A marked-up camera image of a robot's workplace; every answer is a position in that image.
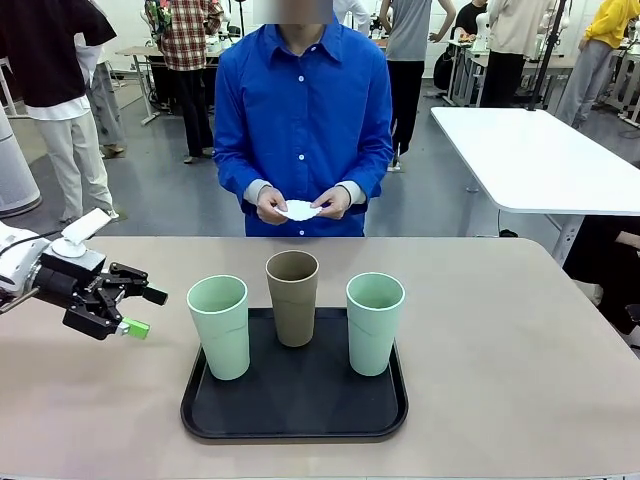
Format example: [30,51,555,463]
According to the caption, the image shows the black tripod pole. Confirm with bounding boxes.
[524,0,574,112]

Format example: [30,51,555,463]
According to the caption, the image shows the person in black shirt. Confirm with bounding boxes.
[452,0,494,44]

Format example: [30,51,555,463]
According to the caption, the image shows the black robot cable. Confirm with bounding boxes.
[0,232,54,256]

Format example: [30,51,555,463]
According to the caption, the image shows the person in yellow hoodie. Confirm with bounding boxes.
[554,0,640,130]

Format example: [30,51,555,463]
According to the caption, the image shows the person in blue shirt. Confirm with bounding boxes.
[212,0,395,239]

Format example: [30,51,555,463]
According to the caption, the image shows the black bag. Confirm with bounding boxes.
[432,49,456,91]

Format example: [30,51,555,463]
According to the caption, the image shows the person's left forearm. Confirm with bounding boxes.
[344,149,394,206]

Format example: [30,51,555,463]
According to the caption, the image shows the pale green cup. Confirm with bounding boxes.
[186,274,250,382]

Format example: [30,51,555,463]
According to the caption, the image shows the mint green cup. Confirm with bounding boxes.
[345,272,406,377]

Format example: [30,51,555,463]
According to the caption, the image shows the person's right forearm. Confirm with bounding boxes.
[214,149,274,211]

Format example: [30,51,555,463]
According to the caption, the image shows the person in grey shirt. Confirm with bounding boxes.
[379,0,434,169]

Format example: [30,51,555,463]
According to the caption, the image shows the black plastic tray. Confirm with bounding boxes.
[180,307,410,445]

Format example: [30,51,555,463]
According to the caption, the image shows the grey background desk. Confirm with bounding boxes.
[446,38,584,109]

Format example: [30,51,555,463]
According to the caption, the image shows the person in beige top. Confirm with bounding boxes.
[479,0,544,109]

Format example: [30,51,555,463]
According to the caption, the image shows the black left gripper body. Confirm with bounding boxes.
[30,266,121,321]

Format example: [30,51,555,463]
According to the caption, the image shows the person in black tee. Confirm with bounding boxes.
[0,0,121,224]

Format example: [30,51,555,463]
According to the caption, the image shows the white table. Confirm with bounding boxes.
[429,106,640,266]

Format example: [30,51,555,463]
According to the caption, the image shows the white cylindrical air purifier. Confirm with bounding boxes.
[0,107,42,219]

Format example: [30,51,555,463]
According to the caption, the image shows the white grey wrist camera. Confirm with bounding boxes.
[39,207,112,275]

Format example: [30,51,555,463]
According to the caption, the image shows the person in grey trousers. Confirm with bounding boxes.
[74,42,127,160]

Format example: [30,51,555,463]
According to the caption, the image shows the person's right hand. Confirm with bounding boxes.
[256,185,291,225]

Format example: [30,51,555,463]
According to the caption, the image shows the seated person in black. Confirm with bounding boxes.
[562,214,640,336]

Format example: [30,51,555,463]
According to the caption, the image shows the person in plaid shirt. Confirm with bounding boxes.
[144,0,224,165]

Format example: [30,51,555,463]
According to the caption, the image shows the white paper doily coaster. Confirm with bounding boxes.
[276,198,324,222]

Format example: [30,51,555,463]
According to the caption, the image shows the person's left hand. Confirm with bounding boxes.
[309,185,352,220]

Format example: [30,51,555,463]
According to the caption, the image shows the brown cup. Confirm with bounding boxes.
[264,250,320,348]

